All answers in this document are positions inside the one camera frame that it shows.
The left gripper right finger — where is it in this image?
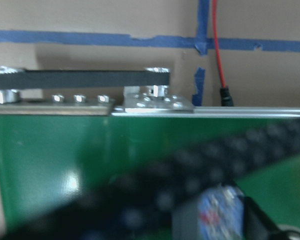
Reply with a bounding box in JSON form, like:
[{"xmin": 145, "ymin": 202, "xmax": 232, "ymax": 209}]
[{"xmin": 243, "ymin": 196, "xmax": 289, "ymax": 240}]

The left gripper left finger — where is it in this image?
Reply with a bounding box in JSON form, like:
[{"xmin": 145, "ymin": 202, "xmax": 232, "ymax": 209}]
[{"xmin": 0, "ymin": 117, "xmax": 300, "ymax": 240}]

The green push button switch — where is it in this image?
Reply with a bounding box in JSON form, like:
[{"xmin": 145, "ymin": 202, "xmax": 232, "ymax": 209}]
[{"xmin": 172, "ymin": 185, "xmax": 244, "ymax": 240}]

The green conveyor belt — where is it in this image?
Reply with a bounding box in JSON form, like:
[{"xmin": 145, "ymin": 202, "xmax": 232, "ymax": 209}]
[{"xmin": 0, "ymin": 66, "xmax": 300, "ymax": 240}]

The black barrel plug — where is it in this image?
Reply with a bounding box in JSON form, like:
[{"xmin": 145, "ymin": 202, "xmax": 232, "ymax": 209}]
[{"xmin": 219, "ymin": 86, "xmax": 235, "ymax": 107}]

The red black power wire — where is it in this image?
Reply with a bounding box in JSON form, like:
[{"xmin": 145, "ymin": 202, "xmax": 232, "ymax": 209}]
[{"xmin": 211, "ymin": 0, "xmax": 227, "ymax": 88}]

